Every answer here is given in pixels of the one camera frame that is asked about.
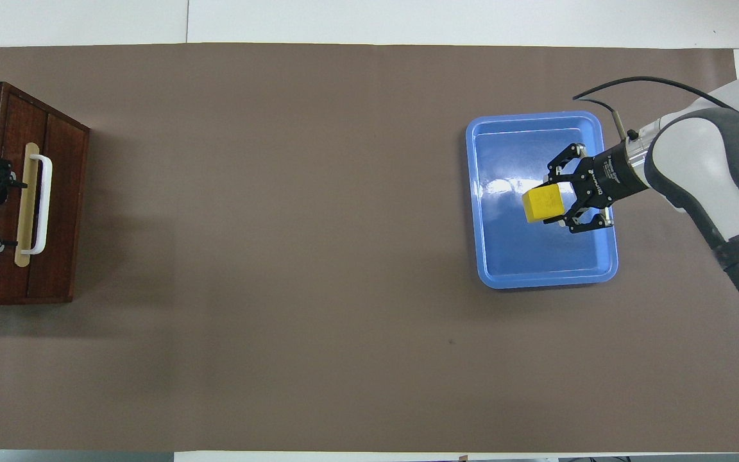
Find yellow cube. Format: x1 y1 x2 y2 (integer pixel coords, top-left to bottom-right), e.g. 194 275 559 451
521 182 568 225

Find brown paper table mat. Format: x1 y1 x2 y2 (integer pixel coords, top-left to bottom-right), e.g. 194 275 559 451
0 43 739 454

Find beige handle backplate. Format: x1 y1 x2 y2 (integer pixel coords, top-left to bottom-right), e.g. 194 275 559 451
14 142 40 268

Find white drawer handle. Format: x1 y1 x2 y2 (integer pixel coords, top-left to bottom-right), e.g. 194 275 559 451
20 153 54 256

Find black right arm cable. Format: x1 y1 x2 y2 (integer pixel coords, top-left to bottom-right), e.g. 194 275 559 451
572 76 739 400

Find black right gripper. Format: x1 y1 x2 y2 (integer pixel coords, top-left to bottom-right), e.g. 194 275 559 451
543 142 642 234

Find blue plastic tray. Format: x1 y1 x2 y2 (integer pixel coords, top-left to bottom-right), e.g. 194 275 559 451
465 110 620 290

